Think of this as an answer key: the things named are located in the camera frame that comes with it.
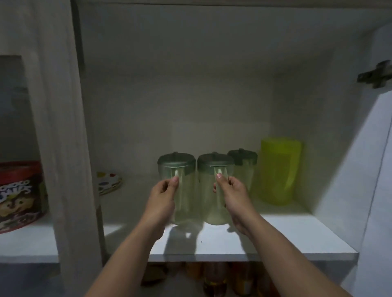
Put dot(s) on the person's right hand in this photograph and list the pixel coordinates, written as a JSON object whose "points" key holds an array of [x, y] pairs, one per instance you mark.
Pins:
{"points": [[237, 205]]}

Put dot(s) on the person's left hand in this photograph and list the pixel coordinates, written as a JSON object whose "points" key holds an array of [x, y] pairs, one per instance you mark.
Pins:
{"points": [[159, 208]]}

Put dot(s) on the green-lid clear jar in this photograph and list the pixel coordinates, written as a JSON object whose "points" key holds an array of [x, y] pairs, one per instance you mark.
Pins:
{"points": [[211, 165], [177, 162], [245, 159]]}

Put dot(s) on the lime green plastic pitcher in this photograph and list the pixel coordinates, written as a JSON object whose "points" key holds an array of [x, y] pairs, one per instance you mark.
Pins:
{"points": [[278, 171]]}

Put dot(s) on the person's right forearm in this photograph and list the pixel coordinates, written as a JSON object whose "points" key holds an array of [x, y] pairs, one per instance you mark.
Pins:
{"points": [[291, 263]]}

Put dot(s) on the person's left forearm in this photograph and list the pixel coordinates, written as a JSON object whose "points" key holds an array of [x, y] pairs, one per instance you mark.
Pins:
{"points": [[122, 266]]}

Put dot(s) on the dotted white plate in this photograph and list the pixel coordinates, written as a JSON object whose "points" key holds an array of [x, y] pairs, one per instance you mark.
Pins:
{"points": [[108, 182]]}

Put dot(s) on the row of amber bottles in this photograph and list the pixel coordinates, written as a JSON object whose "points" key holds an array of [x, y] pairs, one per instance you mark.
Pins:
{"points": [[214, 281]]}

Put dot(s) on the red lidded cereal tub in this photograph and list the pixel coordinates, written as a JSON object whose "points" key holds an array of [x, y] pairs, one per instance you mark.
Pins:
{"points": [[21, 195]]}

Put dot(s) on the metal door hinge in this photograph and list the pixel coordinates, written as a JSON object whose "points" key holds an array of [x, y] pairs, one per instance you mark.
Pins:
{"points": [[375, 75]]}

